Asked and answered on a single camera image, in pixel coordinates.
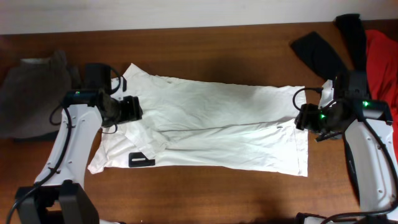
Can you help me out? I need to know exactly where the white polo shirt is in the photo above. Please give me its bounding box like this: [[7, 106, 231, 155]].
[[88, 65, 308, 176]]

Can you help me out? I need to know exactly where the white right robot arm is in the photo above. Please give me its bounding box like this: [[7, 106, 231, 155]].
[[295, 98, 397, 223]]

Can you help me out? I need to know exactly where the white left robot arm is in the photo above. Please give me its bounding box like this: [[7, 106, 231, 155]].
[[11, 89, 143, 223]]

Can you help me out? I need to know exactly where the black garment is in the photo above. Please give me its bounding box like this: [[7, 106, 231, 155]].
[[290, 14, 367, 80]]

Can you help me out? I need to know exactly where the grey folded garment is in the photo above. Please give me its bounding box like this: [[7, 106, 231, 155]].
[[1, 50, 81, 139]]

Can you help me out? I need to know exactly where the red garment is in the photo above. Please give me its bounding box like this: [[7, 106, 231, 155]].
[[366, 30, 397, 151]]

